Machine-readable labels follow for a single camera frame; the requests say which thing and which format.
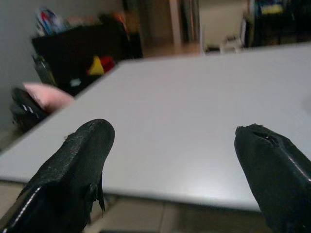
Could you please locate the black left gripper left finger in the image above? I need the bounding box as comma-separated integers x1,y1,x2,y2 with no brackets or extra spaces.
0,118,115,233

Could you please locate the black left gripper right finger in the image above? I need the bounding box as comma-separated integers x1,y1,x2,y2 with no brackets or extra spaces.
234,123,311,233

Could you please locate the black chair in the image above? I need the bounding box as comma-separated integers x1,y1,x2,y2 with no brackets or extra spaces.
10,87,49,132

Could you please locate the pink pillow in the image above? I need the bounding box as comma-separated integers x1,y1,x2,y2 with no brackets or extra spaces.
23,82,75,114

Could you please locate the red plush toy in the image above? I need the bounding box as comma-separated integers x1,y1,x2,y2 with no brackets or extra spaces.
101,56,116,73

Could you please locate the black cabinet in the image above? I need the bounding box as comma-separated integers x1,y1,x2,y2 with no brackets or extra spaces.
31,14,144,96

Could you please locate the white rack with clothes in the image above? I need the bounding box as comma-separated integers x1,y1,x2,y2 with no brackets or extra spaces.
219,35,243,53

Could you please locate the colourful printed bag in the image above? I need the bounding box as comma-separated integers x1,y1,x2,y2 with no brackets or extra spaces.
35,7,70,36

